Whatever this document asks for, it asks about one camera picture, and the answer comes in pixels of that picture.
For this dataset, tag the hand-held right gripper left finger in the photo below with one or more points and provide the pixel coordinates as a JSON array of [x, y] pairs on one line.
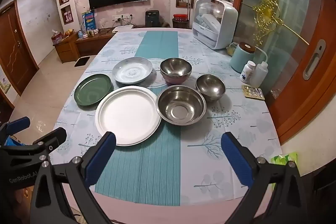
[[101, 158]]

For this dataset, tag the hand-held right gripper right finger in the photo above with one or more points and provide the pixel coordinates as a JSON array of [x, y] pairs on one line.
[[236, 158]]

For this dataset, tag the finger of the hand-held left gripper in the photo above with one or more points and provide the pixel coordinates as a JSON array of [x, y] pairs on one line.
[[18, 123], [53, 138]]

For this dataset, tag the white plate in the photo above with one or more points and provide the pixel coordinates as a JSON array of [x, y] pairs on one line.
[[128, 113]]

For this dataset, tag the green plate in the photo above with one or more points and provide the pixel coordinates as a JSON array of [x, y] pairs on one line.
[[92, 90]]

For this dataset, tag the large steel bowl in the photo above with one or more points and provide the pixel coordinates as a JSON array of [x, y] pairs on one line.
[[181, 106]]

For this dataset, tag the small steel bowl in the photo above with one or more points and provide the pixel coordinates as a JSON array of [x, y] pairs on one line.
[[210, 86]]

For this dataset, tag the grey patterned plate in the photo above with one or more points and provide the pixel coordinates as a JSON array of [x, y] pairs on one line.
[[132, 70]]

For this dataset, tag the pink steel bowl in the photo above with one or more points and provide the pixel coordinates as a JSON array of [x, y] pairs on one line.
[[174, 66]]

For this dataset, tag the printed teal tablecloth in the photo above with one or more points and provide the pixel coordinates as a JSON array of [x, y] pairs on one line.
[[210, 134]]

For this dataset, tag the green tissue pack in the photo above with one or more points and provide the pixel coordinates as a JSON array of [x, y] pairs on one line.
[[283, 158]]

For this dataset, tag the blister pack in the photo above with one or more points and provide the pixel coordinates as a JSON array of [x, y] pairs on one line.
[[253, 92]]

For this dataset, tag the wooden entrance door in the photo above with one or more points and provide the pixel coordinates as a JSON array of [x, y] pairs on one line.
[[15, 50]]

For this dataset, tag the black floor mat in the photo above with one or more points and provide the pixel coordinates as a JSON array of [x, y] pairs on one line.
[[82, 61]]

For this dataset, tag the wooden glass sliding door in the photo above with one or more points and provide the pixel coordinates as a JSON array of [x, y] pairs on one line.
[[296, 98]]

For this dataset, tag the white pill bottle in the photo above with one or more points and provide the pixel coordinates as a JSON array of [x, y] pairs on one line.
[[246, 73]]

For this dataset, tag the white squeeze bottle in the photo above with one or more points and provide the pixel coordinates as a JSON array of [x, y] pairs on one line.
[[258, 74]]

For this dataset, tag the pink tissue box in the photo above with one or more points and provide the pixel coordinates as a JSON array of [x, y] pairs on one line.
[[56, 39]]

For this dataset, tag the wooden television cabinet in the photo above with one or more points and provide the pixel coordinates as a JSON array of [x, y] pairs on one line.
[[86, 45]]

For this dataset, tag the teal canister brown lid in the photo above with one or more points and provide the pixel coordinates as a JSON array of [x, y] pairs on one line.
[[240, 58]]

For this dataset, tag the yellow fruit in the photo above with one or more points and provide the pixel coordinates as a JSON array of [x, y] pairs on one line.
[[68, 33]]

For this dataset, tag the glass jar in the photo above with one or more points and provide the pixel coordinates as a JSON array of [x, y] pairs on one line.
[[231, 48]]

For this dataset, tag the blue printed box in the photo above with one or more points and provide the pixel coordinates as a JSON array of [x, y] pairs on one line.
[[88, 19]]

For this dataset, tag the white flat box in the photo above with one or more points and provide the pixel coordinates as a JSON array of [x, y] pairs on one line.
[[122, 28]]

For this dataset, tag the white dish sterilizer cabinet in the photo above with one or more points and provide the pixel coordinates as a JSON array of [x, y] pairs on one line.
[[223, 27]]

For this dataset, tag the black air fryer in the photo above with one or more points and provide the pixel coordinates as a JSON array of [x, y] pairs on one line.
[[152, 19]]

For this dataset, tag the gold door ornament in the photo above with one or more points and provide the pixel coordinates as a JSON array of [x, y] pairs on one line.
[[267, 12]]

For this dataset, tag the red basket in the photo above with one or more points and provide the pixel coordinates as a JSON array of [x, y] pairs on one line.
[[181, 18]]

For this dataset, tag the wall power outlet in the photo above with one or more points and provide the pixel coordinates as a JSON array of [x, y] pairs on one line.
[[122, 17]]

